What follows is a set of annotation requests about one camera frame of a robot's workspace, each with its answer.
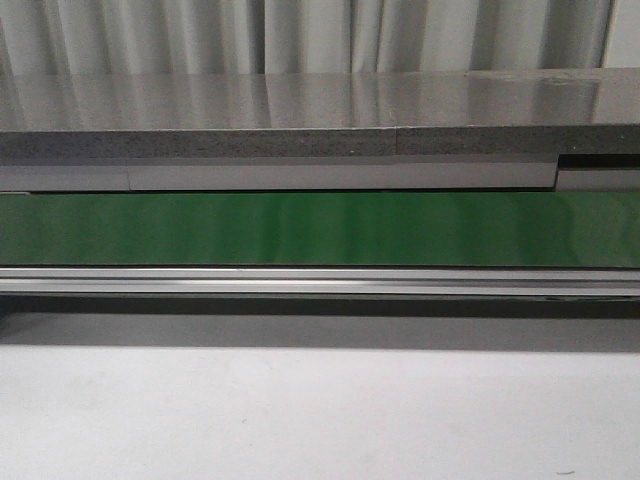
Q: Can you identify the grey metal panel under slab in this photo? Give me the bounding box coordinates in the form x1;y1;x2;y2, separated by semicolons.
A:
1;154;639;192

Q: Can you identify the green conveyor belt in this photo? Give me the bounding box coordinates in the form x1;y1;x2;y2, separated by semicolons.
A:
1;192;639;269

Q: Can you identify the grey stone slab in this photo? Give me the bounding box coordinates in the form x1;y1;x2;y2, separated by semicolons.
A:
1;68;639;159

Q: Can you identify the white pleated curtain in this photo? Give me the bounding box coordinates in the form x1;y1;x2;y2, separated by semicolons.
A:
1;1;613;76

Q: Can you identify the aluminium conveyor frame rail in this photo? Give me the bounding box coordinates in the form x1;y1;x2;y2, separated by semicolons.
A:
1;267;639;298

